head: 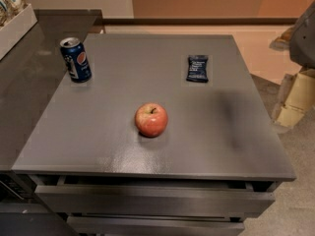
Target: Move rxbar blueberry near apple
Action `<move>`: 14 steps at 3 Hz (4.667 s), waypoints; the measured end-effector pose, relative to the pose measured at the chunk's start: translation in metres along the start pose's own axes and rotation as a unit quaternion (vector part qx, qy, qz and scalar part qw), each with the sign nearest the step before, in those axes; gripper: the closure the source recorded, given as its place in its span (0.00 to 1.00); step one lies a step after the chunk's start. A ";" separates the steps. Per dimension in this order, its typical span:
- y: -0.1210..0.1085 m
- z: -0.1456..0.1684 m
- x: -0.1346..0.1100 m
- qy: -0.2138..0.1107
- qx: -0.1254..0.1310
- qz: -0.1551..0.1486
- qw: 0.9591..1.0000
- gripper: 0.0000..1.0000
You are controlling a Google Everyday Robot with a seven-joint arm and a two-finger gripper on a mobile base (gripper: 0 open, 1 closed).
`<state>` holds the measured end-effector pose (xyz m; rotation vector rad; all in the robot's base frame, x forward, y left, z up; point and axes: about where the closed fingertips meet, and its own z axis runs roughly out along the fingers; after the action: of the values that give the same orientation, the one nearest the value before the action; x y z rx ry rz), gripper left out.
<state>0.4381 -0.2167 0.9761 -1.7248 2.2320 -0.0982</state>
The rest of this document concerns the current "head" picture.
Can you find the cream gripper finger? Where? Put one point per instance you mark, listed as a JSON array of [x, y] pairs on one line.
[[286, 113], [301, 94]]

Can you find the dark blue rxbar wrapper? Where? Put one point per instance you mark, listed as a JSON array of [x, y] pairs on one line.
[[197, 69]]

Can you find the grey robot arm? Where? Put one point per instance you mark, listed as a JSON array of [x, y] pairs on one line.
[[300, 41]]

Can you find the red apple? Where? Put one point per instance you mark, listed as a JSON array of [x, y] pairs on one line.
[[151, 119]]

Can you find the grey upper drawer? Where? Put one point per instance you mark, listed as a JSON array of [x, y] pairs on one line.
[[156, 200]]

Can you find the grey drawer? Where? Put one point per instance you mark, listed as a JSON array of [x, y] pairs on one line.
[[153, 227], [156, 200]]

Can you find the blue pepsi can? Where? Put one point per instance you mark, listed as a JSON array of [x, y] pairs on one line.
[[75, 57]]

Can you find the grey lower drawer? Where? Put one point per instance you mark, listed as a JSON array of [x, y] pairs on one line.
[[153, 227]]

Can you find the white snack box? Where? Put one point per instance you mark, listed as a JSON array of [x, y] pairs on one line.
[[15, 30]]

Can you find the snack bags in box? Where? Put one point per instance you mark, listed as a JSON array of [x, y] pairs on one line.
[[9, 9]]

